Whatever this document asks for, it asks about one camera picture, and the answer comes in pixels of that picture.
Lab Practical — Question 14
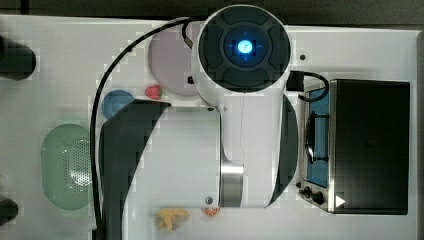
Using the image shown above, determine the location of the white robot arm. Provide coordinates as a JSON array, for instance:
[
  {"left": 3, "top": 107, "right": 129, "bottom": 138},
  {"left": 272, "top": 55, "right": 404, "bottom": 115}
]
[{"left": 98, "top": 5, "right": 300, "bottom": 240}]

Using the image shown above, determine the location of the green oval strainer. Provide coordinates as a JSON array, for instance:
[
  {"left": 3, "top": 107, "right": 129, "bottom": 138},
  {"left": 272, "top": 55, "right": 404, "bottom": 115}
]
[{"left": 40, "top": 124, "right": 92, "bottom": 210}]

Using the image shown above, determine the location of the red toy strawberry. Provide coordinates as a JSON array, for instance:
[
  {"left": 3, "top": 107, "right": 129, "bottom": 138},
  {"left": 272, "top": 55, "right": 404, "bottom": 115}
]
[{"left": 144, "top": 85, "right": 162, "bottom": 100}]

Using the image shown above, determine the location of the pink round plate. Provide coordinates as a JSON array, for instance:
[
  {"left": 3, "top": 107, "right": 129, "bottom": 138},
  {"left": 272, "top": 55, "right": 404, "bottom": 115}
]
[{"left": 148, "top": 25, "right": 197, "bottom": 97}]

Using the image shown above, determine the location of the toy orange slice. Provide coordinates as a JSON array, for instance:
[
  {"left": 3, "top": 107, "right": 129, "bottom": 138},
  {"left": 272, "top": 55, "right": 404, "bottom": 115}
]
[{"left": 203, "top": 208, "right": 220, "bottom": 217}]

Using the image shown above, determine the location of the blue bowl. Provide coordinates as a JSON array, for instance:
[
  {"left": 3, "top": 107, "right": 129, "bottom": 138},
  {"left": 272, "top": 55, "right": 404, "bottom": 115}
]
[{"left": 101, "top": 90, "right": 134, "bottom": 119}]

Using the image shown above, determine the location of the yellow toy banana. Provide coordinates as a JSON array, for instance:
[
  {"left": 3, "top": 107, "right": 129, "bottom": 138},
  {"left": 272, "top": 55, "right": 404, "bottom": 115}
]
[{"left": 156, "top": 208, "right": 190, "bottom": 232}]

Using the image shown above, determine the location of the black toaster oven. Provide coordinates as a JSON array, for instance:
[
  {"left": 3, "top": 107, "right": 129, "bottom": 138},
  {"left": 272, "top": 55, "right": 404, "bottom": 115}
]
[{"left": 297, "top": 79, "right": 410, "bottom": 215}]

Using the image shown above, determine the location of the black utensil holder cup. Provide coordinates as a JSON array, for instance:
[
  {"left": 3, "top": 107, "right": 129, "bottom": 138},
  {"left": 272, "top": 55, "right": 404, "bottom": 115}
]
[{"left": 0, "top": 37, "right": 36, "bottom": 81}]

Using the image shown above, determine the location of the black cylinder lower left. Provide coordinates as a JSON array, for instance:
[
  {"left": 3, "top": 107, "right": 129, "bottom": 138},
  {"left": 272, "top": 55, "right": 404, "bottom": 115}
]
[{"left": 0, "top": 198, "right": 19, "bottom": 226}]

